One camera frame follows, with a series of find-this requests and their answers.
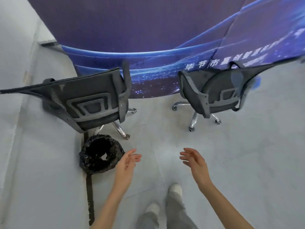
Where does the person's left hand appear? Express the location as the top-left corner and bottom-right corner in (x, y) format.
(113, 148), (142, 189)

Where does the person's right hand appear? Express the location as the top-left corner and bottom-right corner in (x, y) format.
(179, 147), (213, 192)

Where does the person's right forearm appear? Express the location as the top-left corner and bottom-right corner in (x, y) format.
(197, 181), (255, 229)

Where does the person's left forearm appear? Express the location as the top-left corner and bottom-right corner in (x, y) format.
(90, 182), (130, 229)

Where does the person's right white shoe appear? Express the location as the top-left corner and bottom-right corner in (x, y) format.
(167, 183), (183, 197)

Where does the person's white shoe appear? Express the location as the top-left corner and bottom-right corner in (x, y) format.
(167, 183), (183, 197)
(144, 202), (161, 215)

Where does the bin with black bag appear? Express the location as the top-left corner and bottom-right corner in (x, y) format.
(79, 134), (126, 175)

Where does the person's left white shoe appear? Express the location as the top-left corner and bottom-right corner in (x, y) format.
(144, 202), (161, 215)

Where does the person's right grey trouser leg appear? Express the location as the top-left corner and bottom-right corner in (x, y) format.
(165, 194), (199, 229)

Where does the person's grey trouser leg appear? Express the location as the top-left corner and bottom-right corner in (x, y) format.
(135, 211), (160, 229)
(165, 194), (199, 229)

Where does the black mesh office chair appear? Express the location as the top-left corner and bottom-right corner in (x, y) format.
(172, 56), (302, 133)
(0, 60), (138, 140)

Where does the person's left grey trouser leg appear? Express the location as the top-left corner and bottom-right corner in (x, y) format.
(135, 211), (160, 229)

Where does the blue and purple banner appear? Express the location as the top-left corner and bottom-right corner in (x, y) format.
(25, 0), (305, 100)

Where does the grey metal bar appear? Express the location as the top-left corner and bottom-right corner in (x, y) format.
(40, 40), (68, 56)

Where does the black floor cable strip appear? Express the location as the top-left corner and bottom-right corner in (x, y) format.
(83, 132), (95, 227)

